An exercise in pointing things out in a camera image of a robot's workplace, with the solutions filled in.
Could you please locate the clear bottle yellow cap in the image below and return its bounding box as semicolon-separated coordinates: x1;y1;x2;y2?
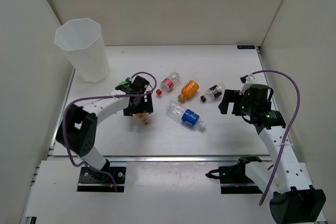
133;113;151;125

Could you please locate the green plastic soda bottle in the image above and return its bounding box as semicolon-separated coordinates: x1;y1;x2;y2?
117;77;132;86

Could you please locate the clear bottle blue label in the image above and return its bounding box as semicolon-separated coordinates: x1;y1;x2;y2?
166;101;206;132

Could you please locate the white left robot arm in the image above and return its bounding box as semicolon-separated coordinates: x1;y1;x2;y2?
56;74;153;182

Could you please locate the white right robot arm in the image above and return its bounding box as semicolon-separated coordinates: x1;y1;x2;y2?
218;84;326;223

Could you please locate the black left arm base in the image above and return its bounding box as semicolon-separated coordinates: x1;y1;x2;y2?
77;163;127;193

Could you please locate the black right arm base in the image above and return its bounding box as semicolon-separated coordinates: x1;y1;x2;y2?
205;156;262;195

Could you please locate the translucent white plastic bin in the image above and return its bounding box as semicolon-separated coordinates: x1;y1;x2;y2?
54;18;110;83

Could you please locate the clear bottle black label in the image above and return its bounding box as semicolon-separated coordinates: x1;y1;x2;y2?
200;83;226;102

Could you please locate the clear bottle red label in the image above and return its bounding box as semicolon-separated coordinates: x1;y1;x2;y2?
155;71;181;96

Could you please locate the orange juice bottle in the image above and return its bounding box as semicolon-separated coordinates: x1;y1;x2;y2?
177;80;199;103

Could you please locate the dark label on table edge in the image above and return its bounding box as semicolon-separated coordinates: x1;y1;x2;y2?
237;45;256;50

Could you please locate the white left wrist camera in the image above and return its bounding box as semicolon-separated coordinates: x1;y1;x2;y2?
115;83;134;94

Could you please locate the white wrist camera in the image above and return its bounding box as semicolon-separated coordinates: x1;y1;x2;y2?
239;74;257;95
115;83;134;94

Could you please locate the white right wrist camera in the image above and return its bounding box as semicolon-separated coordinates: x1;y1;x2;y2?
239;74;257;95

